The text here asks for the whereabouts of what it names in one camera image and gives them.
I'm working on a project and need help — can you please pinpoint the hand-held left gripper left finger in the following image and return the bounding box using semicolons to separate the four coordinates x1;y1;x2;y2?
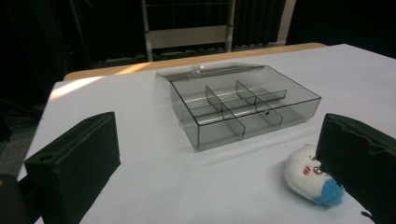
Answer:
23;111;121;224

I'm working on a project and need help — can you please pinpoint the clear grey compartment box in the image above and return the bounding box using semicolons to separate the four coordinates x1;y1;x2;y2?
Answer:
155;63;322;152

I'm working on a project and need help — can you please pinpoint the white and blue plush toy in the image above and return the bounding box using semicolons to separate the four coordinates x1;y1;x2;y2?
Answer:
283;144;346;208

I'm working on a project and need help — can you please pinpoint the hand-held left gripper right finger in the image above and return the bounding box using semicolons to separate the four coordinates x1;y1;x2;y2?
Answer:
315;113;396;224

